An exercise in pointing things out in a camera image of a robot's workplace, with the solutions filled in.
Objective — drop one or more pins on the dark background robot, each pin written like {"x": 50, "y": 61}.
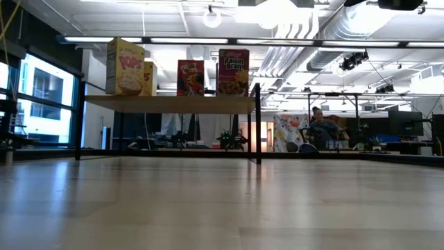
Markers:
{"x": 180, "y": 139}

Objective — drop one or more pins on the large window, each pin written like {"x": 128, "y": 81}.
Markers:
{"x": 45, "y": 87}

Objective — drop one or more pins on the background robot with green lights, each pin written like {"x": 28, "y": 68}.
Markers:
{"x": 229, "y": 140}

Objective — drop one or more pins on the black monitor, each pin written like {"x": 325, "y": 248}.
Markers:
{"x": 406, "y": 123}

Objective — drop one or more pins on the small potted plant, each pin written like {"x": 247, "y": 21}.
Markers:
{"x": 375, "y": 143}

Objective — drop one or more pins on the yellow Corn Pops cereal box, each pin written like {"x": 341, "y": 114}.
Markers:
{"x": 125, "y": 69}
{"x": 151, "y": 83}

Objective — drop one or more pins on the silver ventilation duct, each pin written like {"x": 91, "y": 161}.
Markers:
{"x": 347, "y": 27}

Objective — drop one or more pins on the wooden shelf with black frame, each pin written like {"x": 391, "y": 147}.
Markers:
{"x": 173, "y": 105}

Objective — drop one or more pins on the blue and white helmet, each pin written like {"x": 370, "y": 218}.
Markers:
{"x": 308, "y": 148}

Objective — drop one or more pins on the floral patterned cloth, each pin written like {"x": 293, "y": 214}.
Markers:
{"x": 288, "y": 132}

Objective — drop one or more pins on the person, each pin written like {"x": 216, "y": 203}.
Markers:
{"x": 324, "y": 130}

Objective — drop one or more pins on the black beam with light strips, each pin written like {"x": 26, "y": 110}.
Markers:
{"x": 104, "y": 39}

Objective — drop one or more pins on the red Froot Loops cereal box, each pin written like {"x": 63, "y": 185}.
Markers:
{"x": 190, "y": 78}

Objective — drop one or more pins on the black background table frame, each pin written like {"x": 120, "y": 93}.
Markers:
{"x": 356, "y": 104}

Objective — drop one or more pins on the black ceiling camera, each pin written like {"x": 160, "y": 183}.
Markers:
{"x": 350, "y": 62}
{"x": 385, "y": 89}

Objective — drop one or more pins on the purple Raisin Bran cereal box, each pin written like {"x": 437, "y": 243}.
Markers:
{"x": 233, "y": 73}

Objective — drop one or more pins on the white cup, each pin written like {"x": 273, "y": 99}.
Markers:
{"x": 9, "y": 157}

